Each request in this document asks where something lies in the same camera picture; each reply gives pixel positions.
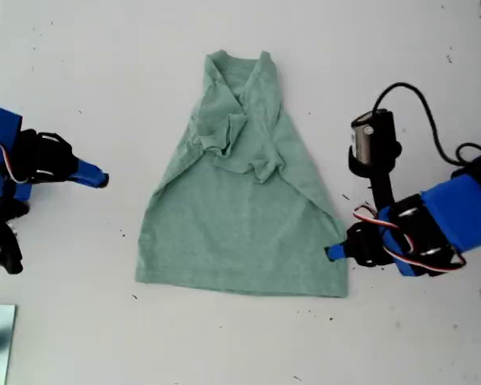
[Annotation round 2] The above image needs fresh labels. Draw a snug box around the green t-shirt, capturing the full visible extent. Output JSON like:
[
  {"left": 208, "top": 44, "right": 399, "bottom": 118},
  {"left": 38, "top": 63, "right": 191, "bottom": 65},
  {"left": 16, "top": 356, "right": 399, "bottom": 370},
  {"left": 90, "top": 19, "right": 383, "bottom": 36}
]
[{"left": 134, "top": 50, "right": 350, "bottom": 298}]

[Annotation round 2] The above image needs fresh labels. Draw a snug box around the black camera cable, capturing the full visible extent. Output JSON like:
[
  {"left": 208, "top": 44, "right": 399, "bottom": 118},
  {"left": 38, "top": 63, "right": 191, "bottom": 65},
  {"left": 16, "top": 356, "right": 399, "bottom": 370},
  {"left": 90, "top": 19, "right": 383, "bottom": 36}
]
[{"left": 371, "top": 82, "right": 481, "bottom": 168}]

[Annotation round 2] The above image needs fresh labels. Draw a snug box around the black camera box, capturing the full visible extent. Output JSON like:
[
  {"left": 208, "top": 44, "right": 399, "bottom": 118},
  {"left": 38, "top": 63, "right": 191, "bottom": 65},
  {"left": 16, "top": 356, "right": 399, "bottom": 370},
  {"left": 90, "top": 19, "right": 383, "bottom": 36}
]
[
  {"left": 0, "top": 230, "right": 25, "bottom": 276},
  {"left": 347, "top": 107, "right": 402, "bottom": 180}
]

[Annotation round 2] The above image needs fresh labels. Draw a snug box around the red white servo wire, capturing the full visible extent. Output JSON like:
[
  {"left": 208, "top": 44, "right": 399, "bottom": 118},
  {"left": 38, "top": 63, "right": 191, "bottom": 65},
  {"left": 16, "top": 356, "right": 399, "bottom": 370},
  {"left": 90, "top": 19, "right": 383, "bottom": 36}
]
[
  {"left": 352, "top": 204, "right": 467, "bottom": 274},
  {"left": 0, "top": 135, "right": 55, "bottom": 184}
]

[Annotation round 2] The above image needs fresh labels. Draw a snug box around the black camera stalk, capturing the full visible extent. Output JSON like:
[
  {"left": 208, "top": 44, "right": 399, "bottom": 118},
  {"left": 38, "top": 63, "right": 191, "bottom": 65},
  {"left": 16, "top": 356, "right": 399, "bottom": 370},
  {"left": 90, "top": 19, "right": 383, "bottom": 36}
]
[{"left": 368, "top": 172, "right": 397, "bottom": 213}]

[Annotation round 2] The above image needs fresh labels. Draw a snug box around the steel plate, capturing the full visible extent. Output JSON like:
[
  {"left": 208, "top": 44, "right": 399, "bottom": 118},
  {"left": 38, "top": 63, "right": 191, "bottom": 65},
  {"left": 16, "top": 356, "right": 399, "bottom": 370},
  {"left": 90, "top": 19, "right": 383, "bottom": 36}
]
[{"left": 0, "top": 304, "right": 17, "bottom": 365}]

